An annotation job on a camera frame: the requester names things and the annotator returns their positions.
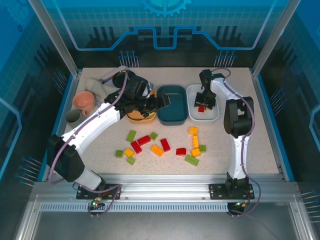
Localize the tan wooden utensil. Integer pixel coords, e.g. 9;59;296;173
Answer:
103;70;126;83

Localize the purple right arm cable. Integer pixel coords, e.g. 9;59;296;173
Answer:
211;67;262;217

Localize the aluminium frame beam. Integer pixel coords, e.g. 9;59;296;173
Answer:
32;173;301;201

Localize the power connector with LED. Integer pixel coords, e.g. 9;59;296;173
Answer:
91;197;104;209
234;199;251;210

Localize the yellow plastic container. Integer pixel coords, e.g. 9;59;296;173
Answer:
126;87;158;125

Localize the grey cup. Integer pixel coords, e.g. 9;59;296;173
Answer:
65;109;82;125

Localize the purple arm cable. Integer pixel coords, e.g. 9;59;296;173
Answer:
211;67;262;217
48;71;130;186

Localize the white plastic container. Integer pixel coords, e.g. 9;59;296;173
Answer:
186;84;220;123

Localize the slotted aluminium cable duct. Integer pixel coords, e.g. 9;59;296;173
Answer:
39;202;230;213

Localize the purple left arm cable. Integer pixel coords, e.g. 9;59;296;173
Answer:
48;71;130;186

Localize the pink ceramic mug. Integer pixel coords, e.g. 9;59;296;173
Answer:
72;90;97;117

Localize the long orange lego brick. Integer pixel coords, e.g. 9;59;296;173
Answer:
150;144;165;157

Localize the lilac tray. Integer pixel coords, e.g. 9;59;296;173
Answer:
99;65;129;85

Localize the dark teal plastic container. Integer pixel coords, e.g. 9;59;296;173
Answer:
156;84;188;126

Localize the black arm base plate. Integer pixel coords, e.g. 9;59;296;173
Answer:
208;183;255;200
76;183;122;201

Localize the black round pan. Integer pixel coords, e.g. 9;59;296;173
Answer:
111;71;137;89

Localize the beige cloth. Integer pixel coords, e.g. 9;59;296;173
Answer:
84;77;112;102

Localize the aluminium frame post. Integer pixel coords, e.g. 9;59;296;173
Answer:
27;0;82;77
251;0;295;76

